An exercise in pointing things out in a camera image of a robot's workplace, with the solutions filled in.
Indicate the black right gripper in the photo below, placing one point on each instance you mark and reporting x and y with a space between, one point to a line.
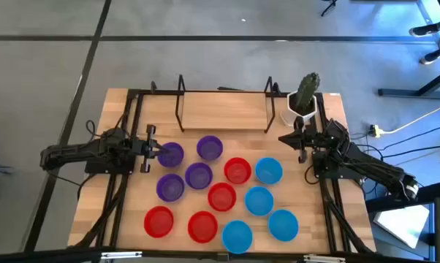
301 140

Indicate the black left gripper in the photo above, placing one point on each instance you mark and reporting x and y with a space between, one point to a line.
148 148

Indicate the purple plastic mini bowl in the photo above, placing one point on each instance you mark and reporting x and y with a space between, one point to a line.
209 149
174 159
199 176
170 188

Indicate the blue plastic mini bowl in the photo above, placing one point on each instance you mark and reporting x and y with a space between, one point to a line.
237 237
259 201
283 225
268 171

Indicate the red plastic mini bowl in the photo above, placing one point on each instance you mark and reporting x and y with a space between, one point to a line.
237 171
158 222
221 197
202 227

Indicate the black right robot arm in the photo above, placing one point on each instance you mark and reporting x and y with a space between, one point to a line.
373 166

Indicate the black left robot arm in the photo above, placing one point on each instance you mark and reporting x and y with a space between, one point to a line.
74 151

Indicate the white hexagonal plant pot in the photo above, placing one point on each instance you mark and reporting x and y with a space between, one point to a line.
291 117

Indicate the green cactus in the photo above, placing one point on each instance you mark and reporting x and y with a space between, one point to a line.
307 91

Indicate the wooden shelf with black legs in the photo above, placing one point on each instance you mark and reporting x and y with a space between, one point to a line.
223 109

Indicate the yellow power strip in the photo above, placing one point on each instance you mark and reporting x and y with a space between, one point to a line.
374 130

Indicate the black stand foot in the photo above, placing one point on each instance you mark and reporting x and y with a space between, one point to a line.
329 6

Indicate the white board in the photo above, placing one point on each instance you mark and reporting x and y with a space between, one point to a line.
404 224

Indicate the person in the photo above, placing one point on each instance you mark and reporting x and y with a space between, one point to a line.
422 31

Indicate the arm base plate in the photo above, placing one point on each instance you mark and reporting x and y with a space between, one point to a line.
110 168
337 172

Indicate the black metal rig frame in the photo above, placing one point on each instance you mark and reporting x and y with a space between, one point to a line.
165 91

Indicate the silver metal bracket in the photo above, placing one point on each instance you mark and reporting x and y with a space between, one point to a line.
121 254
324 259

